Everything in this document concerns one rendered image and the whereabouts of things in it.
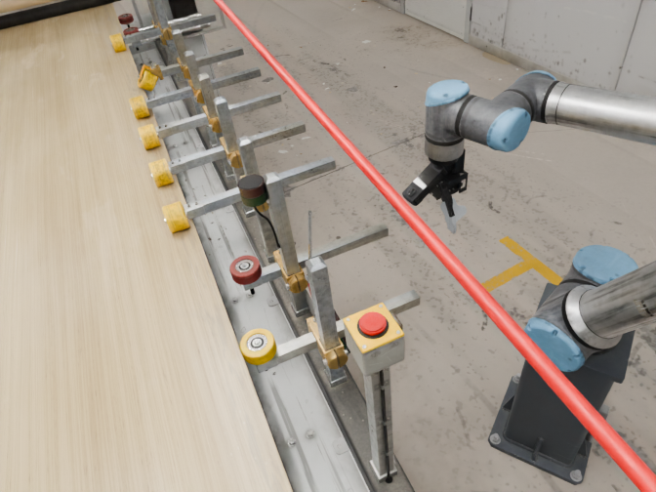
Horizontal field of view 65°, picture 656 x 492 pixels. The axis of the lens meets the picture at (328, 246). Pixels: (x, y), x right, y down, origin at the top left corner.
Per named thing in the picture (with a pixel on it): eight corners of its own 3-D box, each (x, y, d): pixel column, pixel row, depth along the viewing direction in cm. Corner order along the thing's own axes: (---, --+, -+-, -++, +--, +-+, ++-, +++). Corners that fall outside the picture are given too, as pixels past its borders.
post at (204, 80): (238, 184, 206) (206, 70, 173) (241, 189, 203) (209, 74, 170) (230, 187, 205) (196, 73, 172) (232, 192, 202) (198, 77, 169)
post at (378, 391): (388, 456, 115) (381, 337, 84) (398, 475, 112) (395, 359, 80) (370, 465, 114) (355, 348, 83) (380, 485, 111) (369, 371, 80)
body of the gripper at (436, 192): (467, 192, 128) (471, 152, 120) (439, 205, 126) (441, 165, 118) (447, 178, 134) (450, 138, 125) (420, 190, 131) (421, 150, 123)
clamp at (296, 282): (292, 258, 147) (289, 245, 143) (308, 289, 137) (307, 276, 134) (273, 265, 145) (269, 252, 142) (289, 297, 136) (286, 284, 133)
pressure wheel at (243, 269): (262, 278, 145) (254, 249, 137) (270, 297, 140) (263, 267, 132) (235, 288, 144) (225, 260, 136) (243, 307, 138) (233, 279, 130)
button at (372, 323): (378, 313, 79) (378, 307, 78) (390, 332, 76) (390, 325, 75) (355, 323, 78) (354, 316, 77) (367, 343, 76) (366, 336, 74)
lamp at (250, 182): (276, 239, 132) (260, 171, 117) (283, 253, 128) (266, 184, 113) (255, 247, 130) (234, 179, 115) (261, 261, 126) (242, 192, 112)
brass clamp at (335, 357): (328, 322, 131) (326, 309, 127) (350, 363, 121) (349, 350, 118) (306, 332, 129) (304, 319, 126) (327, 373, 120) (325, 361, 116)
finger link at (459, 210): (475, 225, 128) (464, 191, 126) (456, 235, 126) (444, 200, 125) (468, 225, 131) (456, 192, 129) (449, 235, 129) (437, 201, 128)
